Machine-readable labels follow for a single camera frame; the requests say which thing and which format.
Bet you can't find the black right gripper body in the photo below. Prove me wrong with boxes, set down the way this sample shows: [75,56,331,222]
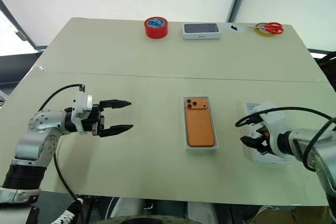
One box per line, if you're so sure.
[251,126,271,157]

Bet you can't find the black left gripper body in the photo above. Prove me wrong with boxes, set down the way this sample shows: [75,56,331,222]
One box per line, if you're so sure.
[80,104,106,137]

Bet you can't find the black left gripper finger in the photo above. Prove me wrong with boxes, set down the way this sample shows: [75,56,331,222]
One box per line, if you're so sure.
[98,99,132,111]
[99,124,134,138]

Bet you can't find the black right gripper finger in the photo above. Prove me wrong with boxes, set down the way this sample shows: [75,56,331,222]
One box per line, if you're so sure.
[239,135,264,152]

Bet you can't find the white phone box base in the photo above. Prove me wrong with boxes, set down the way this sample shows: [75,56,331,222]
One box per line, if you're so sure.
[182,95,219,152]

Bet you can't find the orange smartphone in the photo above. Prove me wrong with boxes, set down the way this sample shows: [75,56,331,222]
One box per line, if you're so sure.
[183,97,216,148]

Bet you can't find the closed white iPhone box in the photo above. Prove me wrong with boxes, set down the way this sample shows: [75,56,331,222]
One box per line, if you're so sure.
[182,22,222,41]

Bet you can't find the white rounded shape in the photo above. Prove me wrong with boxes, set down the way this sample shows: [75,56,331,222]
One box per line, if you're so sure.
[186,201,219,224]
[114,197,144,224]

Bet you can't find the red tape roll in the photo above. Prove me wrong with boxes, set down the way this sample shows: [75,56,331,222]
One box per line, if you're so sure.
[143,16,169,39]

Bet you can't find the black equipment beside table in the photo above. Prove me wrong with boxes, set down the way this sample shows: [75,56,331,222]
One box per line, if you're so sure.
[309,47,336,89]

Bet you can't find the yellow tape roll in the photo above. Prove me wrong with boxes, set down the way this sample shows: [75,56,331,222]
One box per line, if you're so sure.
[255,22,277,37]

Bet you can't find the white tape roll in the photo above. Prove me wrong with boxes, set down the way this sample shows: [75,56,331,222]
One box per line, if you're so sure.
[225,22,246,36]

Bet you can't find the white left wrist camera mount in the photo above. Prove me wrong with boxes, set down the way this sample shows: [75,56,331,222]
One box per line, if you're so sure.
[71,91,93,134]

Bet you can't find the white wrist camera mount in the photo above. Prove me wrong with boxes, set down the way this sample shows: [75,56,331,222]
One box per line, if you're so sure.
[71,91,93,134]
[252,100,289,157]

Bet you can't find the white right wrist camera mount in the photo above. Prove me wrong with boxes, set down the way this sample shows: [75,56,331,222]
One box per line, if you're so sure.
[252,100,289,157]

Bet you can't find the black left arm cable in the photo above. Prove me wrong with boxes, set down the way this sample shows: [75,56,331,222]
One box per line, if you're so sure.
[37,83,87,224]

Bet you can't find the red handled scissors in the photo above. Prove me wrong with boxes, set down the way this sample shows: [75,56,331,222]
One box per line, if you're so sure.
[246,22,285,35]

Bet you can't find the dark diagonal window frame bar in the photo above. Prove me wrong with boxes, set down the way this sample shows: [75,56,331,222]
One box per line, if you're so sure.
[0,0,38,49]

